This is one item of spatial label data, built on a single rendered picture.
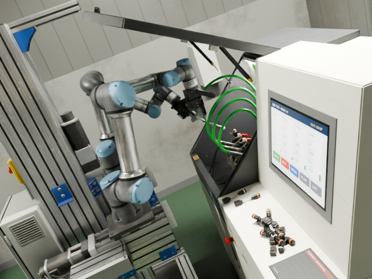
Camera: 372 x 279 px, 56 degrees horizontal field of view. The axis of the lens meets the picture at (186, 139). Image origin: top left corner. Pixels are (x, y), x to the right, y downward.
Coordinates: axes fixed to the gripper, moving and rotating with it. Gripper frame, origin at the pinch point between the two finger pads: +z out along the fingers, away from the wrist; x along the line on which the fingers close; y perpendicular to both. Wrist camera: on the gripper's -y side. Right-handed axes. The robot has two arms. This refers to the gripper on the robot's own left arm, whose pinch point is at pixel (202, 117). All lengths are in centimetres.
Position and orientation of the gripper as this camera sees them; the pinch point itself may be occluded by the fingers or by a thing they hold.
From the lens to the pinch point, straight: 206.2
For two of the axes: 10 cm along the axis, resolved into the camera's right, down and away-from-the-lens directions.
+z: 7.7, 6.1, -2.1
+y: -4.7, 7.5, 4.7
